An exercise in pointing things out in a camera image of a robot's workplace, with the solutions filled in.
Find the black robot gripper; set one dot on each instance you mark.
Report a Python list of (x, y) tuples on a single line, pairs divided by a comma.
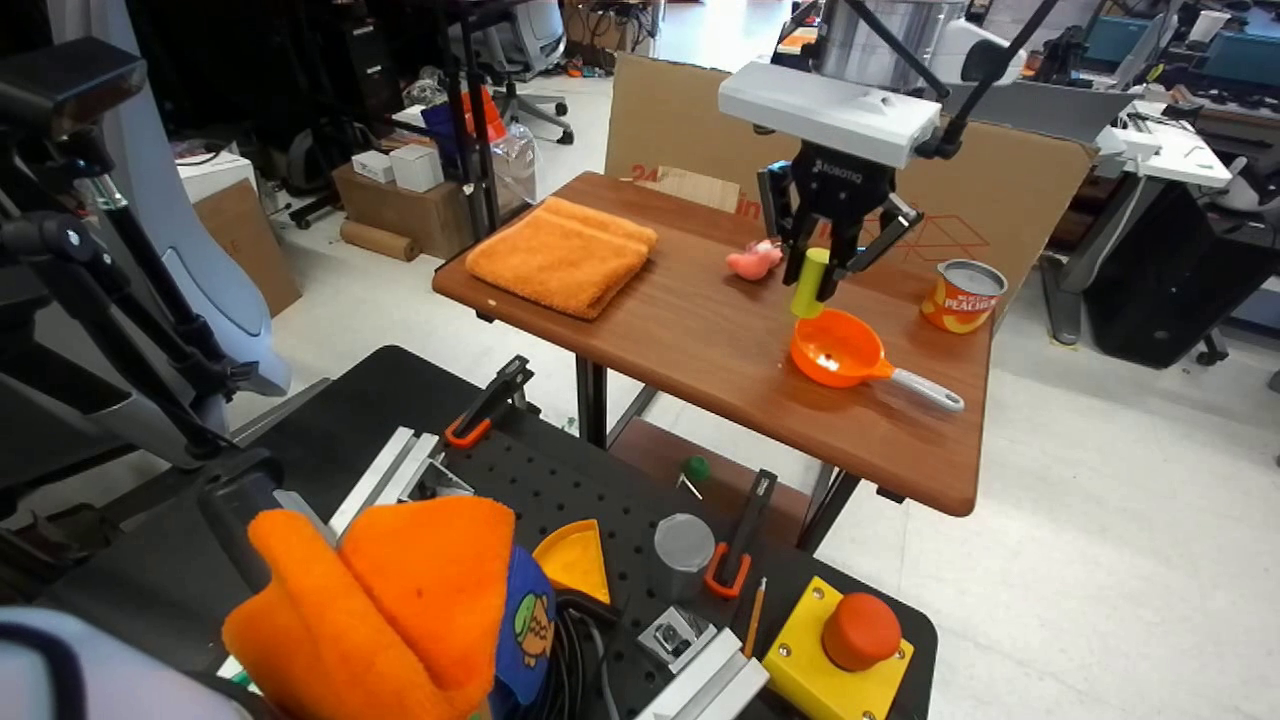
[(840, 183)]

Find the yellow green marker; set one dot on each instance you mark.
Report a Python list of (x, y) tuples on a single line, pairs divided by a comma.
[(808, 303)]

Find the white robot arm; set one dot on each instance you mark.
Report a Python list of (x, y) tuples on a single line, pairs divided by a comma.
[(874, 35)]

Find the small black white square block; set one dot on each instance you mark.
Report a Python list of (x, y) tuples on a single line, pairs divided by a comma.
[(676, 639)]

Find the pink toy object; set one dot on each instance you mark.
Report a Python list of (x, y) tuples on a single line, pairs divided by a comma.
[(753, 260)]

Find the orange and white can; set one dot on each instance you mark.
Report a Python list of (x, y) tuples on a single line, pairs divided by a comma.
[(960, 303)]

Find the brown cardboard sheet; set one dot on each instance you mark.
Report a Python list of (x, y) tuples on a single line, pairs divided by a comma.
[(680, 125)]

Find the folded orange towel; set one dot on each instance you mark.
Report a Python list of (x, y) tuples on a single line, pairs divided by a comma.
[(561, 257)]

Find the small green object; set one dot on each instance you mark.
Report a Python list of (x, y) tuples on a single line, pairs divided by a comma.
[(699, 469)]

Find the wooden lower table board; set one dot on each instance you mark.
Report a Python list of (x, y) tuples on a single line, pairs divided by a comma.
[(664, 454)]

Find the grey cylinder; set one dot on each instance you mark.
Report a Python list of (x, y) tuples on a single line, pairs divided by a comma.
[(685, 542)]

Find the white desk with black legs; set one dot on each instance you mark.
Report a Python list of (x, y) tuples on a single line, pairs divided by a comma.
[(1173, 144)]

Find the wooden pencil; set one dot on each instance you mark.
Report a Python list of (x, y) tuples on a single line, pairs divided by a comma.
[(757, 617)]

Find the orange wedge piece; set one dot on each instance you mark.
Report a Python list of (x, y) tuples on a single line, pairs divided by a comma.
[(579, 562)]

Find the low brown cardboard box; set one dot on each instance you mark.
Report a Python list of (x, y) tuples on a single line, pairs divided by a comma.
[(405, 210)]

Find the yellow emergency stop button box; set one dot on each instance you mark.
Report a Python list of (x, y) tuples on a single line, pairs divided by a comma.
[(814, 667)]

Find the black perforated breadboard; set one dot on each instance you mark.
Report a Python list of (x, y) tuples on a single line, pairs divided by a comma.
[(401, 400)]

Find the blue cap with patch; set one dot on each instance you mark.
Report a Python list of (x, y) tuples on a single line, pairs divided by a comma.
[(530, 632)]

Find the orange plush hat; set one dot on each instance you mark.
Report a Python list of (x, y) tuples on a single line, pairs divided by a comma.
[(386, 601)]

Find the cardboard box with white top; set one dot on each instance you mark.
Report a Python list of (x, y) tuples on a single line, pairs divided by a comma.
[(246, 241)]

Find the light blue hanging cloth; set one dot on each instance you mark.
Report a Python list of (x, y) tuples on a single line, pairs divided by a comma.
[(173, 241)]

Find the black metal table frame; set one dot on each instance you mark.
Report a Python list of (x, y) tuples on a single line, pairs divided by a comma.
[(591, 400)]

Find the aluminium extrusion rail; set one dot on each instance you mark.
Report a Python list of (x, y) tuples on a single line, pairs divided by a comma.
[(386, 477), (704, 677)]

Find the black camera tripod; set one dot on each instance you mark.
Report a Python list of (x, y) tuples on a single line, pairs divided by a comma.
[(82, 282)]

